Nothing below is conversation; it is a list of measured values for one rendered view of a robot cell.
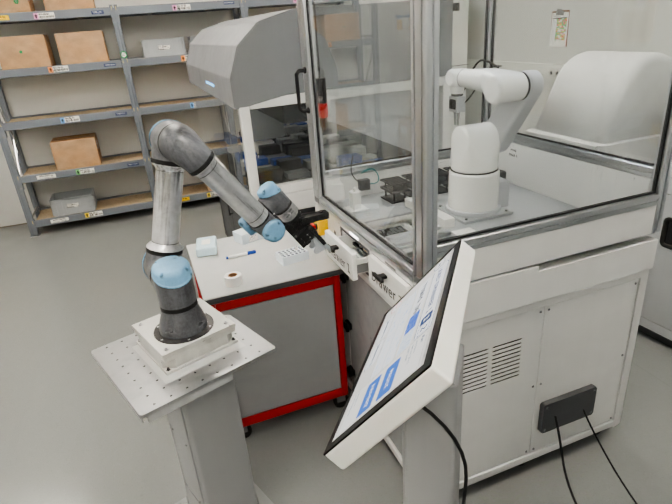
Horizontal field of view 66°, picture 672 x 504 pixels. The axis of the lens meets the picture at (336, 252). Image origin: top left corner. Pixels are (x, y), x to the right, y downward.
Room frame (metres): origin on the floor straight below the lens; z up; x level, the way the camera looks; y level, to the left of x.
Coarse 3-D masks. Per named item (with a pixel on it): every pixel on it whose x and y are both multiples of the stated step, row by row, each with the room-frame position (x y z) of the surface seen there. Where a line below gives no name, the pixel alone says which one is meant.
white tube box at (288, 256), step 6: (300, 246) 2.13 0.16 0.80; (276, 252) 2.08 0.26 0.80; (282, 252) 2.08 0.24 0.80; (288, 252) 2.07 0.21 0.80; (294, 252) 2.07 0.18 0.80; (300, 252) 2.07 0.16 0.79; (306, 252) 2.07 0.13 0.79; (276, 258) 2.08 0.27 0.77; (282, 258) 2.02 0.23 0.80; (288, 258) 2.03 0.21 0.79; (294, 258) 2.04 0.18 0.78; (300, 258) 2.05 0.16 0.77; (306, 258) 2.06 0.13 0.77; (282, 264) 2.02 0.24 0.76; (288, 264) 2.02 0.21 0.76
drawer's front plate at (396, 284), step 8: (368, 256) 1.69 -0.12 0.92; (368, 264) 1.70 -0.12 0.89; (376, 264) 1.63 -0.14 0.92; (384, 264) 1.60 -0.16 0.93; (376, 272) 1.63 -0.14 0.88; (384, 272) 1.57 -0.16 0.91; (392, 272) 1.54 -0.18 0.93; (376, 280) 1.64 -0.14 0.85; (384, 280) 1.57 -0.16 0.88; (392, 280) 1.52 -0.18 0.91; (400, 280) 1.48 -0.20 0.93; (392, 288) 1.52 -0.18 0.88; (400, 288) 1.46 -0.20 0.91; (408, 288) 1.43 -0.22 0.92; (392, 296) 1.52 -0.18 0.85; (400, 296) 1.46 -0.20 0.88
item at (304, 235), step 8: (296, 216) 1.76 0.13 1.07; (288, 224) 1.76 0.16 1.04; (296, 224) 1.78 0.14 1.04; (304, 224) 1.78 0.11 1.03; (288, 232) 1.78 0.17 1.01; (296, 232) 1.77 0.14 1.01; (304, 232) 1.76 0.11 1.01; (312, 232) 1.77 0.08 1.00; (296, 240) 1.75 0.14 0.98; (304, 240) 1.76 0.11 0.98
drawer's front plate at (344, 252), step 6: (330, 234) 1.92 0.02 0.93; (330, 240) 1.92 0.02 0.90; (336, 240) 1.85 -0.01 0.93; (342, 246) 1.79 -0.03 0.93; (336, 252) 1.86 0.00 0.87; (342, 252) 1.80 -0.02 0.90; (348, 252) 1.74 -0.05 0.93; (336, 258) 1.87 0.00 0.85; (342, 258) 1.80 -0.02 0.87; (348, 258) 1.74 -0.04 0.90; (354, 258) 1.71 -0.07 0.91; (342, 264) 1.81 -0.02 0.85; (354, 264) 1.71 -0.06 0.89; (348, 270) 1.75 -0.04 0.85; (354, 270) 1.71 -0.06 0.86; (354, 276) 1.71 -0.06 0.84
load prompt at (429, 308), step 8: (440, 272) 1.06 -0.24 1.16; (432, 280) 1.06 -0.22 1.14; (440, 280) 1.00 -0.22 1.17; (432, 288) 1.01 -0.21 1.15; (440, 288) 0.95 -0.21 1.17; (432, 296) 0.96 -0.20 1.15; (432, 304) 0.91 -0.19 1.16; (424, 312) 0.91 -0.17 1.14; (432, 312) 0.87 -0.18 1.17; (424, 320) 0.87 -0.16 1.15; (424, 328) 0.83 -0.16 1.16; (416, 336) 0.83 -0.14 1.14
